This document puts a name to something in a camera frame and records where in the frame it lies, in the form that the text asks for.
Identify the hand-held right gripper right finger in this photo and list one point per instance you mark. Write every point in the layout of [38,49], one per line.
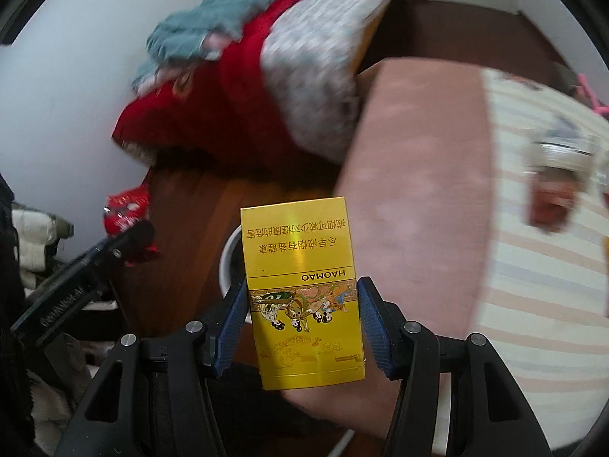
[375,331]

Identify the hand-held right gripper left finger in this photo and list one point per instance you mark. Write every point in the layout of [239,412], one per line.
[232,326]

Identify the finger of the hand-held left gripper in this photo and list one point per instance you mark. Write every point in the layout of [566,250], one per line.
[137,237]

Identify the yellow cigarette box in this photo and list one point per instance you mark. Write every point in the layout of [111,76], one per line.
[297,247]

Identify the red snack packet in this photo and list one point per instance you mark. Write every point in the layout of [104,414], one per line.
[124,209]

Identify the white and green cloth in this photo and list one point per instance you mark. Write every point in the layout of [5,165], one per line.
[35,238]

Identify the white round bin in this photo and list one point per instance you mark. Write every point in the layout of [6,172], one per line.
[229,262]

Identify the white crumpled cloth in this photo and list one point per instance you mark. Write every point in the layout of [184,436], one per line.
[52,390]

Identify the pink cushion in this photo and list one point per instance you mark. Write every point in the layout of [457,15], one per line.
[418,176]

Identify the striped bed sheet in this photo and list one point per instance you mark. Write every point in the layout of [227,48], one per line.
[537,319]

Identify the pile of clothes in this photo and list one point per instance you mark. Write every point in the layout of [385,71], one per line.
[238,100]

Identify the white checkered pillow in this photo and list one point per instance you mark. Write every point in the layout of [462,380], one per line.
[309,81]

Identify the teal fuzzy blanket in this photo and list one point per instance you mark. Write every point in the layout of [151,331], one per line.
[228,9]

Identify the pink plastic clip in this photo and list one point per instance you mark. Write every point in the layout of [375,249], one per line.
[592,97]

